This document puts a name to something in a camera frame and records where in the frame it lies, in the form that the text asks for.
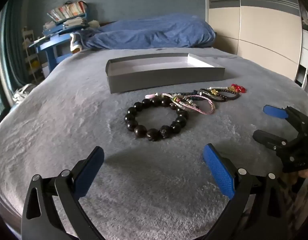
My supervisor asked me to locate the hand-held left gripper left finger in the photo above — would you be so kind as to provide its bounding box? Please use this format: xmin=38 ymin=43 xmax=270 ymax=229
xmin=21 ymin=145 xmax=105 ymax=240

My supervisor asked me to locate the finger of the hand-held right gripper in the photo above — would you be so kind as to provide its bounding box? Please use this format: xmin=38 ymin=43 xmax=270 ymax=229
xmin=263 ymin=104 xmax=308 ymax=127
xmin=252 ymin=129 xmax=304 ymax=163

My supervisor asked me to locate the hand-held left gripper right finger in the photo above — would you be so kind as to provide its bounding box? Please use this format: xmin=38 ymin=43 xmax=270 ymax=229
xmin=202 ymin=144 xmax=298 ymax=240

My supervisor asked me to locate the red bead bracelet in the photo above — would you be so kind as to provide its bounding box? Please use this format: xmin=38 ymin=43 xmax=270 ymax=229
xmin=230 ymin=83 xmax=247 ymax=94

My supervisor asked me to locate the dark bracelet with gold charm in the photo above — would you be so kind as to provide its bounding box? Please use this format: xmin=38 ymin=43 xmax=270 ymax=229
xmin=198 ymin=87 xmax=239 ymax=103

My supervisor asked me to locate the pink woven bracelet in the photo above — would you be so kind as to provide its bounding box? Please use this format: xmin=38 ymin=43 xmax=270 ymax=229
xmin=145 ymin=92 xmax=216 ymax=116

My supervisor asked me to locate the black wooden bead bracelet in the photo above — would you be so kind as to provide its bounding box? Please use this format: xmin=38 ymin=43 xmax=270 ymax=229
xmin=124 ymin=97 xmax=189 ymax=142

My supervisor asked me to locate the silver bead bracelet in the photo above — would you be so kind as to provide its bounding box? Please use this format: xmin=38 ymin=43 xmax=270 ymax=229
xmin=169 ymin=96 xmax=195 ymax=111

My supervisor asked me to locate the teal bead bracelet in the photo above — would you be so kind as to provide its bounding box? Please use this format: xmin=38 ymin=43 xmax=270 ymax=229
xmin=180 ymin=92 xmax=202 ymax=103

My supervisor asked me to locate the grey cardboard box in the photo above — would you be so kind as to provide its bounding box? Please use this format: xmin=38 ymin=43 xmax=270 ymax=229
xmin=105 ymin=52 xmax=225 ymax=94

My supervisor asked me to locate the person's right hand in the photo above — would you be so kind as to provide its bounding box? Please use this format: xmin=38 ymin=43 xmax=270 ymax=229
xmin=298 ymin=167 xmax=308 ymax=193

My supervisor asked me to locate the grey fleece bed blanket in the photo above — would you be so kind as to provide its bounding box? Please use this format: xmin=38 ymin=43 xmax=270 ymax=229
xmin=0 ymin=47 xmax=308 ymax=240

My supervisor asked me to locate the white shelf unit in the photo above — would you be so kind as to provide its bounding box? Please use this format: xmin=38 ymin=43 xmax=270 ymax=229
xmin=295 ymin=10 xmax=308 ymax=86

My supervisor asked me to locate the patterned clothing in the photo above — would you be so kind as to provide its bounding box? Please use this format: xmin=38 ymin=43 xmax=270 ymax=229
xmin=279 ymin=175 xmax=308 ymax=240

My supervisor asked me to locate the beige wardrobe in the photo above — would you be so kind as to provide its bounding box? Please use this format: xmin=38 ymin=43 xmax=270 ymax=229
xmin=204 ymin=0 xmax=305 ymax=80

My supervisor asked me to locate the white object on floor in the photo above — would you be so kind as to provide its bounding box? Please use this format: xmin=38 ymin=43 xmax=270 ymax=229
xmin=12 ymin=84 xmax=37 ymax=105

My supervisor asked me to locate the white plush slipper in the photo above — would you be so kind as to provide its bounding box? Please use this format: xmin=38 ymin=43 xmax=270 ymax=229
xmin=70 ymin=33 xmax=82 ymax=53

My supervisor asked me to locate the white storage rack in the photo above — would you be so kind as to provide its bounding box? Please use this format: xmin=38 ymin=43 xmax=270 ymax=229
xmin=22 ymin=27 xmax=44 ymax=83

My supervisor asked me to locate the blue desk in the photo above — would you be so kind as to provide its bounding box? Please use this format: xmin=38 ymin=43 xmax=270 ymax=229
xmin=29 ymin=26 xmax=89 ymax=72

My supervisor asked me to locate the teal curtain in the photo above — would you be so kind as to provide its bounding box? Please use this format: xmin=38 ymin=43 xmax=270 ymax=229
xmin=0 ymin=0 xmax=29 ymax=85

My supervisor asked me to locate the blue duvet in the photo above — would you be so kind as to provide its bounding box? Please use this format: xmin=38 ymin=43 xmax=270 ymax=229
xmin=80 ymin=14 xmax=217 ymax=50

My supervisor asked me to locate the stack of papers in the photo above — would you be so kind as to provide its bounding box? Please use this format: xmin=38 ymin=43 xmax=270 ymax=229
xmin=42 ymin=17 xmax=89 ymax=30

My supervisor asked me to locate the row of books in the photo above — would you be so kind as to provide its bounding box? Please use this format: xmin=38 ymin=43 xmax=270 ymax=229
xmin=47 ymin=1 xmax=87 ymax=22

